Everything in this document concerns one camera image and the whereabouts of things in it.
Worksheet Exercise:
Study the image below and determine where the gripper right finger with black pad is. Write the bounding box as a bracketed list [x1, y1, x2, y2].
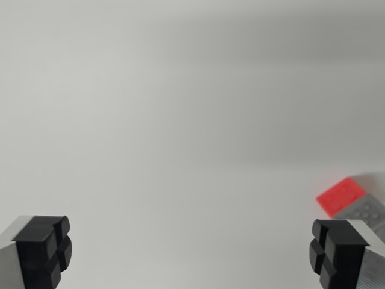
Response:
[309, 219, 385, 289]

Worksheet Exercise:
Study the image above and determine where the red rubber cube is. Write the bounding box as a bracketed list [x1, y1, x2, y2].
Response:
[316, 177, 369, 220]

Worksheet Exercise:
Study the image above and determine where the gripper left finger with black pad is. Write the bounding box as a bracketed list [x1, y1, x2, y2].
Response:
[0, 214, 73, 289]

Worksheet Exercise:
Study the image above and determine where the grey embossed rubber cube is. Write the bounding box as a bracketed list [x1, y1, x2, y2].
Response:
[333, 171, 385, 238]

